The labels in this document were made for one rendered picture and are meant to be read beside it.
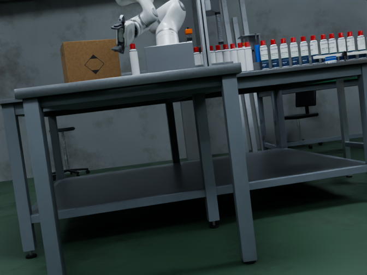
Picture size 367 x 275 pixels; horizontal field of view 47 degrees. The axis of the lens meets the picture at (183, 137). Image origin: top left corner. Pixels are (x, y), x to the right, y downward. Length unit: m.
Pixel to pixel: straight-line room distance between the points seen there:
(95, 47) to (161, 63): 0.55
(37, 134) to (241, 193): 0.86
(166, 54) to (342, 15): 4.74
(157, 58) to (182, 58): 0.12
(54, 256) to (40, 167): 0.37
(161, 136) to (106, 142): 0.77
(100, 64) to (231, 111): 0.99
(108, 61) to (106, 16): 3.67
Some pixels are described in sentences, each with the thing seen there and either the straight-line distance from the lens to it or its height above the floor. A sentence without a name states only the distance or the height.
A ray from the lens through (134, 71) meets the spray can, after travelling 2.73.
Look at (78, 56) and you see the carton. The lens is 2.47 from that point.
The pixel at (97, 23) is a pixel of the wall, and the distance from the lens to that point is 6.14.
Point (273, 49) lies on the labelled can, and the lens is 3.10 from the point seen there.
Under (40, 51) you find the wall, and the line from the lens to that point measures 6.24.
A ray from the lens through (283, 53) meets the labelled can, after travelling 3.12.
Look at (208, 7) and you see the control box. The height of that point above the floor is 1.31.
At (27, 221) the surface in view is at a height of 0.20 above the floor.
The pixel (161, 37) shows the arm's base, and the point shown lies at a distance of 2.22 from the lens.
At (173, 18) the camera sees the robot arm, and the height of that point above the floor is 1.16.
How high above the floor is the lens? 0.67
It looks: 4 degrees down
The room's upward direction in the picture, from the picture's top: 7 degrees counter-clockwise
